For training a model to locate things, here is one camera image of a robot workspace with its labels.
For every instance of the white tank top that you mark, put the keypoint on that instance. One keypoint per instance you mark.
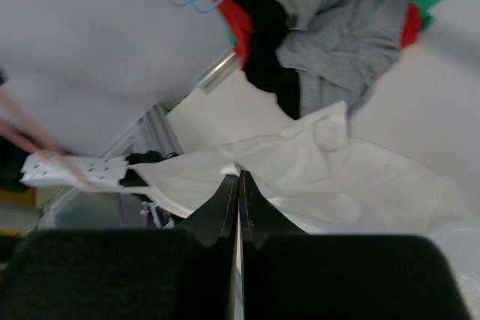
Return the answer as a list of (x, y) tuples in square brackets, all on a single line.
[(318, 177)]

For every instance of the pink hanger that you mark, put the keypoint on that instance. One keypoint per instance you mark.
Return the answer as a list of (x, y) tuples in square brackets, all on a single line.
[(42, 144)]

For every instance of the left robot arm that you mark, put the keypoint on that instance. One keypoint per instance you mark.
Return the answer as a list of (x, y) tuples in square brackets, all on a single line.
[(35, 160)]

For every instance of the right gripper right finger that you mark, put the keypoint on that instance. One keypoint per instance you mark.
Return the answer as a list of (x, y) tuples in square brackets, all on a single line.
[(259, 218)]

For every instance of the red tank top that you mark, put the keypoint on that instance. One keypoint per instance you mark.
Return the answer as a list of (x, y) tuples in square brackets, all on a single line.
[(241, 28)]

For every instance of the black tank top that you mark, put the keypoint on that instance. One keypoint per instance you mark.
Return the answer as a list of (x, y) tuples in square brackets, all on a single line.
[(263, 69)]

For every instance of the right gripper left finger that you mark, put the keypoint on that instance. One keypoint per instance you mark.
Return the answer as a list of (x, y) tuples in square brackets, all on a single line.
[(215, 219)]

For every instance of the grey tank top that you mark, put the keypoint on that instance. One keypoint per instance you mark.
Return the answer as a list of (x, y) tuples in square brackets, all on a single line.
[(326, 78)]

